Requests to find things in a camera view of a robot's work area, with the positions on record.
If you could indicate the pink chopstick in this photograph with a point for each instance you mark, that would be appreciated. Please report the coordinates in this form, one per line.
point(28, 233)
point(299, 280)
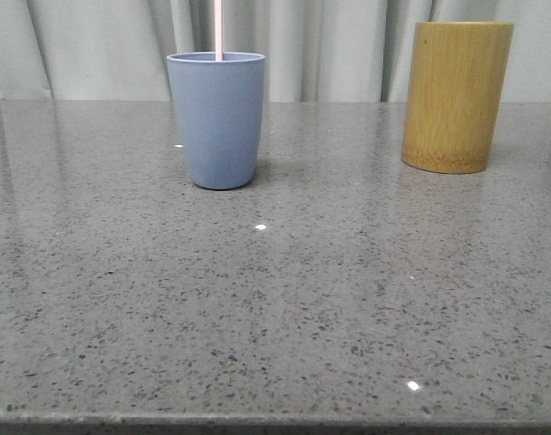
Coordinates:
point(219, 30)

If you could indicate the blue plastic cup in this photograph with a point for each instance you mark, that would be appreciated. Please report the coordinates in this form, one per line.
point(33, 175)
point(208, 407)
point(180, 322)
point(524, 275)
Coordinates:
point(219, 110)

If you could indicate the bamboo wooden cup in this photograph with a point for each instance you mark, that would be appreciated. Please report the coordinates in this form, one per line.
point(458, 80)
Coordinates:
point(457, 75)

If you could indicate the grey curtain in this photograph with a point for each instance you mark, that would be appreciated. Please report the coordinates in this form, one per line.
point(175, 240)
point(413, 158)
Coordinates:
point(316, 51)

